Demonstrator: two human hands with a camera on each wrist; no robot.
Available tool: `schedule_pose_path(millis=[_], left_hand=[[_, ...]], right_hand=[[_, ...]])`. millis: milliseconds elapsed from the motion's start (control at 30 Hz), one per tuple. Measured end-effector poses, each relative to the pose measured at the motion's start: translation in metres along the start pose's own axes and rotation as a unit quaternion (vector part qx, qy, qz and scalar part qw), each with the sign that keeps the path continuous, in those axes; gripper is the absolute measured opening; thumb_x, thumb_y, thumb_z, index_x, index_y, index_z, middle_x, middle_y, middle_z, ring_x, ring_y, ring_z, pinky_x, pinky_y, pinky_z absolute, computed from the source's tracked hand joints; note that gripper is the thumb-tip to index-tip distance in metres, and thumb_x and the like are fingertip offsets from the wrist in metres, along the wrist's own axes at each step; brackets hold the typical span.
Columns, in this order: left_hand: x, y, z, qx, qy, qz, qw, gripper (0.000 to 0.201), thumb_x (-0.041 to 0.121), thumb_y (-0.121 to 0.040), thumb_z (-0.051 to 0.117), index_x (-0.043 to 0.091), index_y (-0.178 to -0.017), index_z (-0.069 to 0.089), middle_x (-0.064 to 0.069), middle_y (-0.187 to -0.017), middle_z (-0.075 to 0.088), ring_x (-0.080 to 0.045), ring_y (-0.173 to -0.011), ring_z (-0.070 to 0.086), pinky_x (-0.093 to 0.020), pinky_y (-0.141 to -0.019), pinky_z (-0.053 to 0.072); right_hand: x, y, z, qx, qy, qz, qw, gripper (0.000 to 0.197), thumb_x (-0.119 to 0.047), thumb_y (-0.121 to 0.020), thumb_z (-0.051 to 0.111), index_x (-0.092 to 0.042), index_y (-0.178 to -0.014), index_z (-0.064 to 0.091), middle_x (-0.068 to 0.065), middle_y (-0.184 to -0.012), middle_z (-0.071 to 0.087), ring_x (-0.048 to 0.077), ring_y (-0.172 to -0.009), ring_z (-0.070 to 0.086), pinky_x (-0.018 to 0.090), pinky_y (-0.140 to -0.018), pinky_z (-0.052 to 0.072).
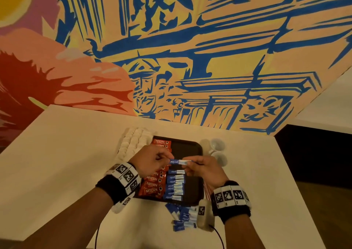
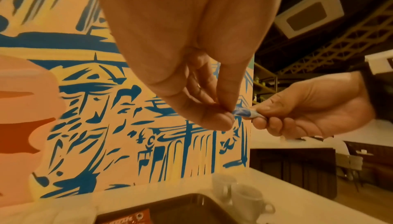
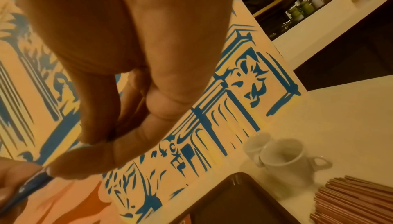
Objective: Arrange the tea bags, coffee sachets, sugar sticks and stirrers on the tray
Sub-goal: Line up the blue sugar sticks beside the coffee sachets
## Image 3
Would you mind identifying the white-topped bar counter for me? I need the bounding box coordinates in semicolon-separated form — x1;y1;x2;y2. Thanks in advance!
270;0;393;92

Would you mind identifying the dark brown tray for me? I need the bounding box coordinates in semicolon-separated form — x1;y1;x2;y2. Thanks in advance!
169;172;302;224

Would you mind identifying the small white cup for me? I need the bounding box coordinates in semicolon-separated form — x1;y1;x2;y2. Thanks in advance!
242;131;272;168
257;138;334;188

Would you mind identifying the single blue sweetener sachet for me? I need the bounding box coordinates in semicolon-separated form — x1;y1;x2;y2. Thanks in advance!
0;168;55;217

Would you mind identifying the person's right hand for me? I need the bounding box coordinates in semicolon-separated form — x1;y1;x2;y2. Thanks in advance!
6;0;239;180

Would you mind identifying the person's left hand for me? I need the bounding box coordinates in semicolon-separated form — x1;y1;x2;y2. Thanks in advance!
0;157;43;216

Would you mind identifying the wooden shelving unit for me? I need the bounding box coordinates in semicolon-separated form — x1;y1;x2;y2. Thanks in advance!
236;0;364;40

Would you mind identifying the bundle of red stir sticks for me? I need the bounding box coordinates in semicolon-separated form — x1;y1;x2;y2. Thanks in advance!
309;175;393;224

